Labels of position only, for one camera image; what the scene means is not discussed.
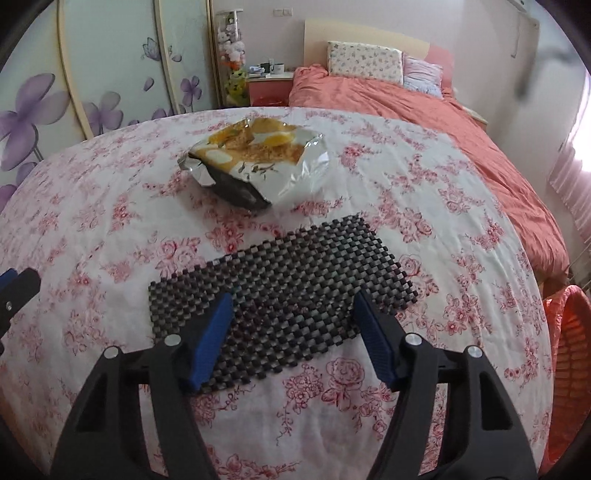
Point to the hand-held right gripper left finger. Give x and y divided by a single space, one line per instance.
212 337

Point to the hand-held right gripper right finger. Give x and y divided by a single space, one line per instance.
374 341

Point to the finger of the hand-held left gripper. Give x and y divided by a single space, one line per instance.
23 288

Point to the black mesh mat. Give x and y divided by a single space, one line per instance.
295 277

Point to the orange plastic laundry basket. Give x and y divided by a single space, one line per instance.
570 332

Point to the pink floral blanket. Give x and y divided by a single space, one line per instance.
115 207

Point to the yellow foil snack bag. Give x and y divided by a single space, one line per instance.
258 147

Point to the bed with coral quilt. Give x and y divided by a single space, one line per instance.
461 134

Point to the wardrobe with purple flower doors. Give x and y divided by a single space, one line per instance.
115 64

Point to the pink nightstand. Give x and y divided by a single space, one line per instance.
478 117
270 91

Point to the pink curtain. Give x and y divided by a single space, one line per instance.
572 175

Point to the pink striped pillow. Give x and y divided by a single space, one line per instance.
422 76

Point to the dark cup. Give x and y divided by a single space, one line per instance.
264 68

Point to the white mug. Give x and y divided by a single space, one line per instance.
277 68

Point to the shelf with plush toys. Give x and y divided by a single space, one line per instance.
233 60

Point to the white floral pillow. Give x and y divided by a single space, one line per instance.
364 62

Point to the beige headboard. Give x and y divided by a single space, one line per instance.
360 32

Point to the white wall socket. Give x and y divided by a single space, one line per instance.
282 11

